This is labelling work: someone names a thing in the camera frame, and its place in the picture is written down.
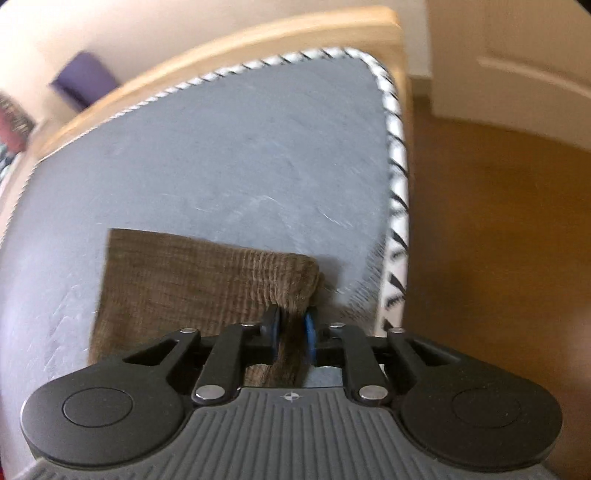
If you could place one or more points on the dark red cushion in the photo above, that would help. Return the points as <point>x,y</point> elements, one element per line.
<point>14,122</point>

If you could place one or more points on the wooden bed frame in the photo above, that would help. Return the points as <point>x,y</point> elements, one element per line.
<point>221,50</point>

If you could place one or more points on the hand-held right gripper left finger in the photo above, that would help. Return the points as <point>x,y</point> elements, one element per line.
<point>275,333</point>

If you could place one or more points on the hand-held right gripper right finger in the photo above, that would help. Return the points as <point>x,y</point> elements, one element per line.
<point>309,339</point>

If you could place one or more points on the white door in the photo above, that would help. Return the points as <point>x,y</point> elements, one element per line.
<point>521,60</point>

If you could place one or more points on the grey quilted mattress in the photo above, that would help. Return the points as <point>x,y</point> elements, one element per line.
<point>207,166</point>

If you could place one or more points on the purple rolled yoga mat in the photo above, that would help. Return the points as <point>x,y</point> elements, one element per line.
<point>83,85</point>

